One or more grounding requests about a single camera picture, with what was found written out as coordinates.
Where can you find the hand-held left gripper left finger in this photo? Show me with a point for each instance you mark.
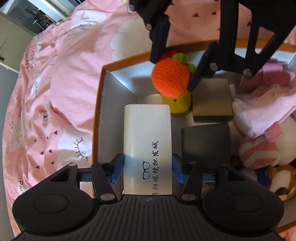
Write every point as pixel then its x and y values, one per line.
pixel 117 168

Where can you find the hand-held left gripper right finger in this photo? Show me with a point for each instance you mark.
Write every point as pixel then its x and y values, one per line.
pixel 178 168

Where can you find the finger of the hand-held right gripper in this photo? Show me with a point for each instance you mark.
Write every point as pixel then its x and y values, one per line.
pixel 227 34
pixel 159 30

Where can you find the orange crochet fruit toy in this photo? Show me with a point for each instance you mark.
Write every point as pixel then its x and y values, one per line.
pixel 171 76

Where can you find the white glasses case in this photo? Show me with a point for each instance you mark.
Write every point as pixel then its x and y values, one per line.
pixel 148 129

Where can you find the orange-rimmed storage box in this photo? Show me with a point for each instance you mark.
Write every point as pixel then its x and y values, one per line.
pixel 108 115

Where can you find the light pink plush toy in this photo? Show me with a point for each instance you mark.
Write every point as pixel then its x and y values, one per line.
pixel 261 109

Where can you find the dark grey box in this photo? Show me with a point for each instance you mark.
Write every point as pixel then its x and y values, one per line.
pixel 205 143

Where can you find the yellow toy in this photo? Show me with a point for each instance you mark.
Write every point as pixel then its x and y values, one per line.
pixel 177 105

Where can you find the grey-brown box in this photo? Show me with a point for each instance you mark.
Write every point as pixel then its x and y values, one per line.
pixel 211 102

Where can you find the pink striped white plush toy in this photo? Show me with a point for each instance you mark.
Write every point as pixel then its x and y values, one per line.
pixel 259 150

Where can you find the pink printed blanket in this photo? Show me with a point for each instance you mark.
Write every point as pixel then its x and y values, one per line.
pixel 57 92

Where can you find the brown plush animal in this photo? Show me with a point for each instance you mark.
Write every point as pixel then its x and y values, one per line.
pixel 281 180

